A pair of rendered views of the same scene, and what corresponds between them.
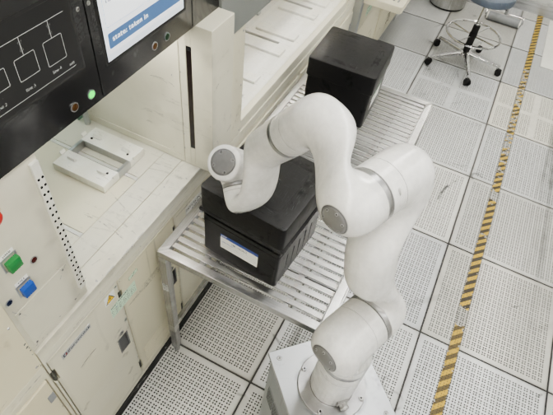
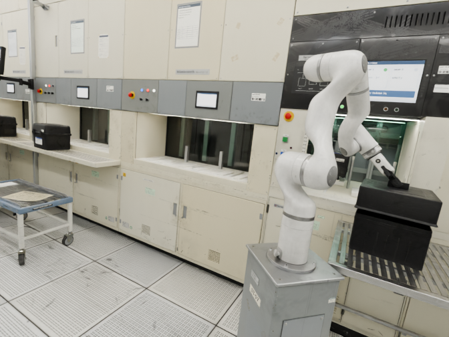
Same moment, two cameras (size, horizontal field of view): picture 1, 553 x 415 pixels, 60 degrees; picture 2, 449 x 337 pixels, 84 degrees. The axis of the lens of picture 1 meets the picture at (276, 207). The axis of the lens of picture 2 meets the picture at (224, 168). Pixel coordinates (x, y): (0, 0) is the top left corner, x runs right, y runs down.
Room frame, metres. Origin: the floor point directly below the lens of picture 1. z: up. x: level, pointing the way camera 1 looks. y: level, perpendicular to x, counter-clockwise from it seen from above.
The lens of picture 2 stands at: (0.33, -1.18, 1.26)
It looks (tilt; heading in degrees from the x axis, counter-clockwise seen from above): 10 degrees down; 97
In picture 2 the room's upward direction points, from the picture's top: 6 degrees clockwise
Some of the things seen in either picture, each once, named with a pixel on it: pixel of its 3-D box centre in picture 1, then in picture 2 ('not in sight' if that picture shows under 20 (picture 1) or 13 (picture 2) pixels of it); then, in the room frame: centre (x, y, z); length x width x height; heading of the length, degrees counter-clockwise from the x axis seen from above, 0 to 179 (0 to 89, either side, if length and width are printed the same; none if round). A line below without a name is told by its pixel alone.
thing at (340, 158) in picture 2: not in sight; (334, 160); (0.97, 1.00, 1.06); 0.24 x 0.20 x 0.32; 161
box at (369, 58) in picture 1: (346, 76); not in sight; (1.80, -0.22, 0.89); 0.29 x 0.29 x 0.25; 72
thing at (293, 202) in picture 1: (267, 186); (395, 195); (0.98, 0.04, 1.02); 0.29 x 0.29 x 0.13; 65
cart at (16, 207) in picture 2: not in sight; (22, 214); (-1.75, 0.75, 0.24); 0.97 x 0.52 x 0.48; 163
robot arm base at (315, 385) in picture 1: (337, 372); (294, 237); (0.52, -0.22, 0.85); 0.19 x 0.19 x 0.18
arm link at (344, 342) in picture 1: (346, 345); (295, 183); (0.49, -0.20, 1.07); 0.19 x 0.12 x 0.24; 138
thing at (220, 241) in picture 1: (262, 222); (387, 231); (0.98, 0.04, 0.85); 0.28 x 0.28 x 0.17; 65
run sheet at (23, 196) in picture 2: not in sight; (28, 195); (-1.59, 0.66, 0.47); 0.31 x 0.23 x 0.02; 2
